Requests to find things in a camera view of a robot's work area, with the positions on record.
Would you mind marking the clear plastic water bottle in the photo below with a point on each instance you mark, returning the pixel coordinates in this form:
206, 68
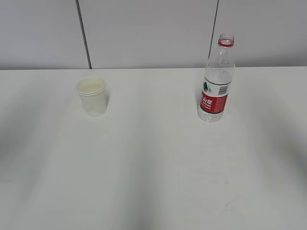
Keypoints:
219, 72

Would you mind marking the white paper cup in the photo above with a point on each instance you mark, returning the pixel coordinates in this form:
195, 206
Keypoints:
91, 91

